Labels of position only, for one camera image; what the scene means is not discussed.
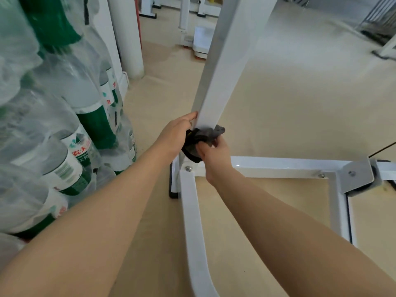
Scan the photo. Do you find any white bench frame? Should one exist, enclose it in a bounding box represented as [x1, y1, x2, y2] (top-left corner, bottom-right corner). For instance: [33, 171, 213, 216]
[372, 33, 396, 61]

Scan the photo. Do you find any black steel machine cable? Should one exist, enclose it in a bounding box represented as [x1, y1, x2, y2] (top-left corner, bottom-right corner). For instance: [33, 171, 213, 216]
[368, 141, 396, 159]

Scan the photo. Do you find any white vertical pipe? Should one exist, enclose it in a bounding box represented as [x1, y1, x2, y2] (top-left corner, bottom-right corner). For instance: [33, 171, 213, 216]
[106, 0, 145, 79]

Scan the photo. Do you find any white flat floor platform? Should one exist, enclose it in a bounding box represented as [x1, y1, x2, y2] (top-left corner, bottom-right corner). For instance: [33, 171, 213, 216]
[192, 26, 217, 59]

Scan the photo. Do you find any person's right forearm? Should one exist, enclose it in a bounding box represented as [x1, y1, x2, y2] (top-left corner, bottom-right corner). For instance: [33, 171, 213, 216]
[205, 165, 396, 297]

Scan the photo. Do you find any person's left hand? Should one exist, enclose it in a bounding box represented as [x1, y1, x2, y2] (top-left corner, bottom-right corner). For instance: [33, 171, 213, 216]
[154, 111, 198, 158]

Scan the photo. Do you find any person's right hand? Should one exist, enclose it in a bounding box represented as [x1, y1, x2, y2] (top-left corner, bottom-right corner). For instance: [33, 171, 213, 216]
[195, 136, 233, 186]

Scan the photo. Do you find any white gym machine frame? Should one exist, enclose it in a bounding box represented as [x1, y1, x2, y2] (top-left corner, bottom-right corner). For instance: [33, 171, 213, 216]
[168, 0, 396, 297]

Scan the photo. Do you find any dark grey cleaning cloth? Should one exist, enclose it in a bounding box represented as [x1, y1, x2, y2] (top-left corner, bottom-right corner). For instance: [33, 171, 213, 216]
[181, 124, 226, 164]

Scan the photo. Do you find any red fire extinguisher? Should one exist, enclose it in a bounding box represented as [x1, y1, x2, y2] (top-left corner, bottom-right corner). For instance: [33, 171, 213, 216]
[134, 0, 143, 50]

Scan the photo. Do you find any black metal rack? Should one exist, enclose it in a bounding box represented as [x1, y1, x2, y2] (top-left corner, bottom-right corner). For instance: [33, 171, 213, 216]
[356, 0, 396, 44]

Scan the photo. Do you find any person's left forearm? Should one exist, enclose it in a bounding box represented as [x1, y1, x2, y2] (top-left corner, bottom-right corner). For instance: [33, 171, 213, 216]
[0, 144, 180, 297]

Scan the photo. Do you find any stack of water bottle packs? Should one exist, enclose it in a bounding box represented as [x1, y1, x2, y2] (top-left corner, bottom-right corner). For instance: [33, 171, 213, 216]
[0, 0, 138, 269]

